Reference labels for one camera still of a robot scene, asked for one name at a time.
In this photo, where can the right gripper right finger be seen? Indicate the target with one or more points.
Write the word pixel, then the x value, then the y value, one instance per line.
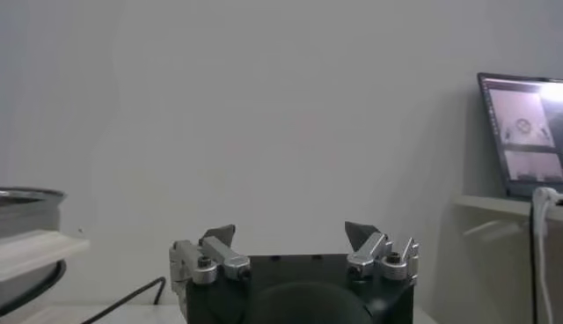
pixel 369 251

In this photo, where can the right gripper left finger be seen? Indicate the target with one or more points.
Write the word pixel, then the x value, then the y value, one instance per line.
pixel 220 253

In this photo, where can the white side table with laptop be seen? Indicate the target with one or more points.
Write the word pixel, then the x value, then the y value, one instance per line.
pixel 492 204

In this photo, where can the white electric cooker base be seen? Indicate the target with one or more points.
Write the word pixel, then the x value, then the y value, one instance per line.
pixel 35 253

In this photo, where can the open grey laptop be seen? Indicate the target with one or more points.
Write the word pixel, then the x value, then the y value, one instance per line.
pixel 523 132

